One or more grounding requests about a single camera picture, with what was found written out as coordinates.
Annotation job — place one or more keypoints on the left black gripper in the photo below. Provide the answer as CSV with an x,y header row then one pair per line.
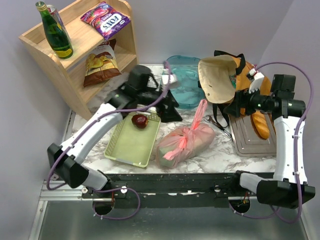
x,y
171,114

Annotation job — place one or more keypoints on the purple Fox's candy bag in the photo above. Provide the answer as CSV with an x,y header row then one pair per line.
x,y
106,20

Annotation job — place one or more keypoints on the red silver soda can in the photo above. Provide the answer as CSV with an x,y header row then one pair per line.
x,y
55,14

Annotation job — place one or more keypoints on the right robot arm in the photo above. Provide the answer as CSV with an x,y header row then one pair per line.
x,y
288,188

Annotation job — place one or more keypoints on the brown potato chips bag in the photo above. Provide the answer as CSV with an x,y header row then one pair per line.
x,y
101,64

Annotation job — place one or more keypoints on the long baguette bread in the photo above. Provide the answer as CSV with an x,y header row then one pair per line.
x,y
260,125

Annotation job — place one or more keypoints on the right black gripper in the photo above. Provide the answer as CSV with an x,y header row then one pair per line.
x,y
241,99

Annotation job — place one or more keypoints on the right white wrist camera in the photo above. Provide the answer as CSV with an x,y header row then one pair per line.
x,y
256,79

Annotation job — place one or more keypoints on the green glass bottle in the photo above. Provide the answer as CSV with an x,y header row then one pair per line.
x,y
54,33

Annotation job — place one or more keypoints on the red apple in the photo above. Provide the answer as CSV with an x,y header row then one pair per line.
x,y
140,121

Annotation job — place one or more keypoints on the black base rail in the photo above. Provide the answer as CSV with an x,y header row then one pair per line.
x,y
173,190

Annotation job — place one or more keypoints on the teal transparent plastic container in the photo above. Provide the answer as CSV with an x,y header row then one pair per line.
x,y
187,92

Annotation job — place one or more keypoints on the colourful snack packet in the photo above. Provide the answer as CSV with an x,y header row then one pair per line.
x,y
233,80

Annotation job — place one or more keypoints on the light green plastic basket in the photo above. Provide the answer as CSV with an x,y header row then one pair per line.
x,y
131,145

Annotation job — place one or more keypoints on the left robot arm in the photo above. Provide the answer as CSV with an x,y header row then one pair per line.
x,y
66,159

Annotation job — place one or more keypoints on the silver metal tray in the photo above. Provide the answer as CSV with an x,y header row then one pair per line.
x,y
247,141

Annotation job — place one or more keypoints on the orange tote bag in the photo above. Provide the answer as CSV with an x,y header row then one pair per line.
x,y
213,73

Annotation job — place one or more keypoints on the clear plastic compartment box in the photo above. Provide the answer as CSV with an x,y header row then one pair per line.
x,y
120,81

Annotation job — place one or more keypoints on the wooden shelf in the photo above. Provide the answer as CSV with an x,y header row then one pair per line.
x,y
67,75

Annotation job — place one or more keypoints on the pink plastic grocery bag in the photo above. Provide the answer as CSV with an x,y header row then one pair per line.
x,y
185,142

